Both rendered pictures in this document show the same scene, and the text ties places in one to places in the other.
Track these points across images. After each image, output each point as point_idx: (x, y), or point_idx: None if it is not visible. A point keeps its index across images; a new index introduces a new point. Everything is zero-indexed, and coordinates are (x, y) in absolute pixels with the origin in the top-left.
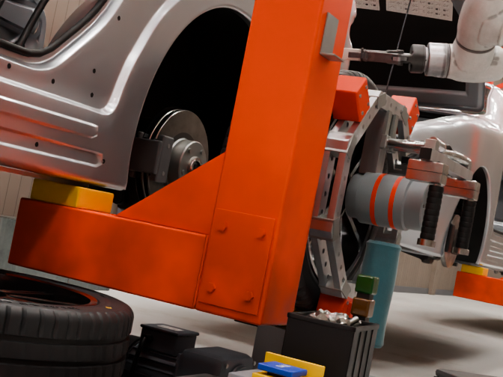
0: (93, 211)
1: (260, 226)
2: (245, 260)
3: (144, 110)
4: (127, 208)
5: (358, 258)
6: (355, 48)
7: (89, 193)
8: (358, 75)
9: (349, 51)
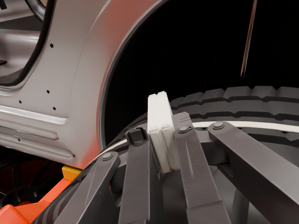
0: (65, 186)
1: None
2: None
3: (293, 81)
4: (35, 202)
5: None
6: (155, 120)
7: (70, 173)
8: (172, 221)
9: (142, 126)
